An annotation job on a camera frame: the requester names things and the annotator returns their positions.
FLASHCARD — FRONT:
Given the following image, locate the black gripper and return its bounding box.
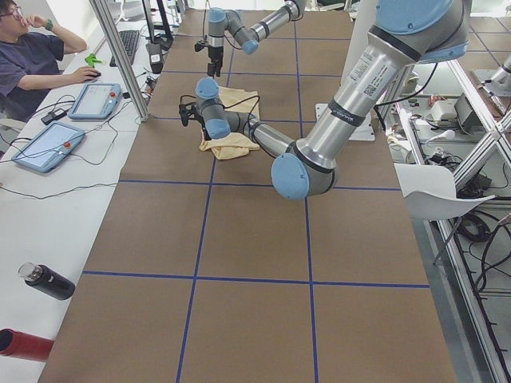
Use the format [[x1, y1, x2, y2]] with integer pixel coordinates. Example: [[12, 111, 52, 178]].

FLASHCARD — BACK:
[[208, 45, 224, 77]]

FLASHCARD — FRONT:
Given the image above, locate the cream long-sleeve printed shirt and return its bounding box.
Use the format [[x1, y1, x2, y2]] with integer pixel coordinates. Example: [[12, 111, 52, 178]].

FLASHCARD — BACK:
[[199, 86, 260, 160]]

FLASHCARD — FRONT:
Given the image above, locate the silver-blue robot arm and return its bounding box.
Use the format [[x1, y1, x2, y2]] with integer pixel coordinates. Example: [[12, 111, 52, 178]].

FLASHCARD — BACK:
[[207, 0, 307, 77], [196, 1, 472, 199]]

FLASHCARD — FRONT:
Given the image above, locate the black keyboard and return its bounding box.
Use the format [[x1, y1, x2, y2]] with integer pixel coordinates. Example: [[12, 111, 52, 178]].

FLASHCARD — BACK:
[[119, 30, 140, 65]]

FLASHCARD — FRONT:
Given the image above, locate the green plastic tool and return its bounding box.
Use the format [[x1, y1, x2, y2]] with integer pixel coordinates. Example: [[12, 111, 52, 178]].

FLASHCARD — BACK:
[[85, 53, 103, 68]]

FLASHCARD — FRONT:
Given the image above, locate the blue teach pendant far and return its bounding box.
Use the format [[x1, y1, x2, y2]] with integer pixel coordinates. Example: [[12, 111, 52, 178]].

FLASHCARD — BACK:
[[67, 83, 122, 120]]

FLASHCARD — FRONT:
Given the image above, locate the blue teach pendant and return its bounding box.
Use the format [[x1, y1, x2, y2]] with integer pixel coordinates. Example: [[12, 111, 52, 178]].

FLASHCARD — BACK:
[[11, 121, 85, 173], [67, 83, 122, 120]]

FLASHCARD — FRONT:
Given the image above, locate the blue teach pendant near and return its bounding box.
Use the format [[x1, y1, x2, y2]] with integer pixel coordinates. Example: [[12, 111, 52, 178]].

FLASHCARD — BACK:
[[11, 121, 85, 173]]

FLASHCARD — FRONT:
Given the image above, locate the seated person navy shirt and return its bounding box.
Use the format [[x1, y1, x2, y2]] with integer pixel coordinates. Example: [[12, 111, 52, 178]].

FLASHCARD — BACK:
[[0, 0, 103, 124]]

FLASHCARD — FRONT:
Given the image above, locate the black water bottle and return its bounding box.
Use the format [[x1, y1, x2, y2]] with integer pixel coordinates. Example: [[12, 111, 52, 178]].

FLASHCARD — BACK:
[[18, 263, 75, 301]]

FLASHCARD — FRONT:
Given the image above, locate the red cylinder bottle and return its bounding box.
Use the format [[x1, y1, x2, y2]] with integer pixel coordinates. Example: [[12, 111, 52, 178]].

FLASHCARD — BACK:
[[1, 329, 53, 362]]

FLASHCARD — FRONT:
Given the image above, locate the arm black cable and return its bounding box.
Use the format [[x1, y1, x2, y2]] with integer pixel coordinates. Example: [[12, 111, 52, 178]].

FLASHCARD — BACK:
[[178, 93, 260, 136], [203, 0, 240, 49]]

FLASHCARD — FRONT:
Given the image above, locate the aluminium frame post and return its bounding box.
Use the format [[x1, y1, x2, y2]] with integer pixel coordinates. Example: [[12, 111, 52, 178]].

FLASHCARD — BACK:
[[89, 0, 149, 122]]

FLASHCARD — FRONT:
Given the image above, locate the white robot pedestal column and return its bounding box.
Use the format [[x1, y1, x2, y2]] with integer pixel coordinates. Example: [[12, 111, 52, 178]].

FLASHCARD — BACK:
[[315, 0, 376, 142]]

